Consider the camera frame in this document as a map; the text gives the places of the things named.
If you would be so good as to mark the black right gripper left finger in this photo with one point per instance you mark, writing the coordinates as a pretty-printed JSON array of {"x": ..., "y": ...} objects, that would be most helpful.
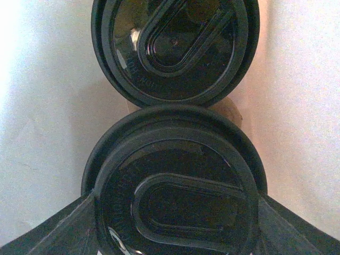
[{"x": 70, "y": 231}]

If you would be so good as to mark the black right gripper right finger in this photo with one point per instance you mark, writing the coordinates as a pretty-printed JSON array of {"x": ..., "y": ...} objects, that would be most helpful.
[{"x": 284, "y": 232}]

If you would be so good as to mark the single cardboard cup carrier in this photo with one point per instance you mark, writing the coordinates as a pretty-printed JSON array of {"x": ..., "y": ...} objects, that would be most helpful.
[{"x": 231, "y": 111}]

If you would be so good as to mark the orange kraft paper bag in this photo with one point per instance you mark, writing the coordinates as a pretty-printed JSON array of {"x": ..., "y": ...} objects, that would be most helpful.
[{"x": 56, "y": 103}]

